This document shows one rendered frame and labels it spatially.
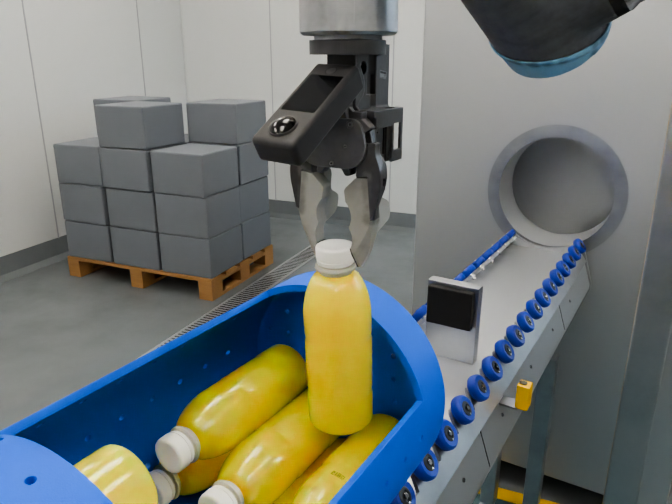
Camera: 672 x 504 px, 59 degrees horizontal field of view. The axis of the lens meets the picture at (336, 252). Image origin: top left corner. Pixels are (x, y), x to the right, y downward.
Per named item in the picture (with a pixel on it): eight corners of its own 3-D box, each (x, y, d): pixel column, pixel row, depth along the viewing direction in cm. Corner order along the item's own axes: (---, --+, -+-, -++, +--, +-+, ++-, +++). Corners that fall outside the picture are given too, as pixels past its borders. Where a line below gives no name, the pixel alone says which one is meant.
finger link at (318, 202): (345, 247, 65) (358, 166, 62) (315, 262, 60) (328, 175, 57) (321, 238, 67) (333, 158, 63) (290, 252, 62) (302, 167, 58)
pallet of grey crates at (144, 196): (273, 262, 447) (267, 100, 409) (212, 301, 377) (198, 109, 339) (145, 243, 491) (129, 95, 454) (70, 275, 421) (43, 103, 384)
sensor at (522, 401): (530, 405, 105) (533, 380, 104) (526, 413, 103) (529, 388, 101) (488, 392, 109) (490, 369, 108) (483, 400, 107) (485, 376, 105)
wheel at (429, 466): (428, 438, 82) (417, 442, 83) (414, 456, 78) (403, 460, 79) (445, 466, 81) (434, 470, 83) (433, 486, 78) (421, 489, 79)
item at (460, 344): (477, 359, 115) (483, 285, 110) (470, 368, 112) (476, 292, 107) (428, 347, 120) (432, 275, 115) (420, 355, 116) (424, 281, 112)
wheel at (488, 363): (494, 350, 106) (485, 354, 107) (486, 360, 102) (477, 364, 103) (508, 371, 106) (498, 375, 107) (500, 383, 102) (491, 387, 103)
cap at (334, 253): (321, 273, 57) (320, 255, 57) (312, 259, 61) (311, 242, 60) (359, 267, 58) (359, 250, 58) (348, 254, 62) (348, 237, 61)
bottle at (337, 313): (318, 442, 62) (309, 279, 55) (303, 404, 68) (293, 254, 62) (381, 429, 64) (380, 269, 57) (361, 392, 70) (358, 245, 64)
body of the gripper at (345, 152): (404, 165, 61) (408, 40, 57) (363, 180, 54) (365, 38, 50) (340, 159, 65) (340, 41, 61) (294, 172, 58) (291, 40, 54)
